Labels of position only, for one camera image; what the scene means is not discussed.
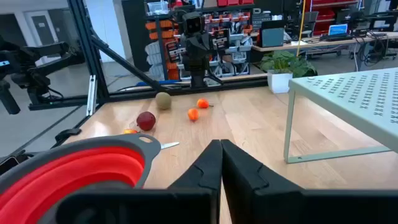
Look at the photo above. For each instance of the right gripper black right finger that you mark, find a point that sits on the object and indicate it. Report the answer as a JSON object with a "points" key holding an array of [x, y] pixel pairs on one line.
{"points": [[280, 205]]}

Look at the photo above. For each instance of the brown-green kiwi fruit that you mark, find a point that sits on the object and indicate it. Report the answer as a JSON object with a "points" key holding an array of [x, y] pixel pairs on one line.
{"points": [[163, 100]]}

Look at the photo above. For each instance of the silver frame corner bracket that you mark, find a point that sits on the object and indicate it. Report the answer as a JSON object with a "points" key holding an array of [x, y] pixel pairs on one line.
{"points": [[91, 95]]}

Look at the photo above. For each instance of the grey door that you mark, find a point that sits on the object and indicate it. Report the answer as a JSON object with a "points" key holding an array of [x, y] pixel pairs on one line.
{"points": [[43, 29]]}

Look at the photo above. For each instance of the black background machine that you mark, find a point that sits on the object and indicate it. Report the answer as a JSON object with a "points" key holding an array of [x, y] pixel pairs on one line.
{"points": [[46, 62]]}

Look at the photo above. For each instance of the small orange pear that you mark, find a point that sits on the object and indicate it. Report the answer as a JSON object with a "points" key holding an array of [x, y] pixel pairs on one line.
{"points": [[202, 103], [193, 114], [130, 131]]}

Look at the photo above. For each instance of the red bin rack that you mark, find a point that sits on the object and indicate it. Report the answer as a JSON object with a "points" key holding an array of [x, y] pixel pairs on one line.
{"points": [[325, 15]]}

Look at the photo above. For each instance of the green plant in white pot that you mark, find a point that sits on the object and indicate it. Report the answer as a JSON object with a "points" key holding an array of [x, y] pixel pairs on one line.
{"points": [[279, 81]]}

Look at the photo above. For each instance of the pale green perforated metal shelf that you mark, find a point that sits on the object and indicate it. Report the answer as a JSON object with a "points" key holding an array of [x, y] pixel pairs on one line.
{"points": [[357, 99]]}

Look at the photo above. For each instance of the parts shelf with orange bins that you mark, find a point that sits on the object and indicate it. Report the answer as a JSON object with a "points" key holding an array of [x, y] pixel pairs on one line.
{"points": [[161, 34]]}

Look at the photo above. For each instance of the black aluminium table frame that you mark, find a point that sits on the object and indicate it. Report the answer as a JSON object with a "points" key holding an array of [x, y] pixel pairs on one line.
{"points": [[90, 62]]}

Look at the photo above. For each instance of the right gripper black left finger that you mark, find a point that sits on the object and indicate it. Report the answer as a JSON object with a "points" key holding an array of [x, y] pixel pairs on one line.
{"points": [[174, 205]]}

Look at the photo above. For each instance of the open laptop blue screen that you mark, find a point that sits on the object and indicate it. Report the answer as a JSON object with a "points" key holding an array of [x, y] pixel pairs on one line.
{"points": [[338, 30]]}

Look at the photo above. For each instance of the red collapsible bowl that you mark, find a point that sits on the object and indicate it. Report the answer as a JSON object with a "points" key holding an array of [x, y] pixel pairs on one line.
{"points": [[77, 174]]}

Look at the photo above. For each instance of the grey monitor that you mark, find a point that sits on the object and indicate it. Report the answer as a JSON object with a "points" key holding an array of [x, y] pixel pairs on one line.
{"points": [[272, 37]]}

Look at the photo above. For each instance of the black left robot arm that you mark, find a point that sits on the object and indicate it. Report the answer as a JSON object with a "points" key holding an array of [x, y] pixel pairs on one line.
{"points": [[198, 79]]}

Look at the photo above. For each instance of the long wooden workbench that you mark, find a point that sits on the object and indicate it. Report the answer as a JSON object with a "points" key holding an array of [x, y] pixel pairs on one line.
{"points": [[311, 43]]}

